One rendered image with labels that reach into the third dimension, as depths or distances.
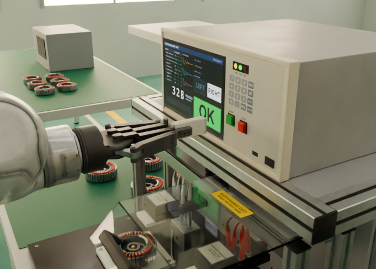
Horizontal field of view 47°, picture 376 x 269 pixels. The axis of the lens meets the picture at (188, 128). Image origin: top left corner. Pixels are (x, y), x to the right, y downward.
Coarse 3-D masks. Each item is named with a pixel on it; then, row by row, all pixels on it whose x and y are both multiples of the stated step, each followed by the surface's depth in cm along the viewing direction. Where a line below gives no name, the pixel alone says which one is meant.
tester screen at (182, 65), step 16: (176, 48) 95; (176, 64) 96; (192, 64) 90; (208, 64) 85; (176, 80) 98; (192, 80) 91; (208, 80) 86; (192, 96) 92; (192, 112) 94; (208, 128) 89
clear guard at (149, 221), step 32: (160, 192) 79; (192, 192) 79; (128, 224) 71; (160, 224) 69; (192, 224) 69; (224, 224) 69; (256, 224) 69; (128, 256) 66; (160, 256) 62; (192, 256) 62; (224, 256) 62; (256, 256) 62
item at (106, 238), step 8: (104, 232) 68; (104, 240) 66; (112, 240) 65; (120, 240) 69; (112, 248) 64; (120, 248) 64; (112, 256) 63; (120, 256) 62; (120, 264) 61; (128, 264) 60
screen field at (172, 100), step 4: (168, 96) 103; (168, 100) 103; (172, 100) 101; (176, 100) 99; (176, 104) 100; (180, 104) 98; (184, 104) 96; (184, 108) 97; (188, 108) 95; (188, 112) 96
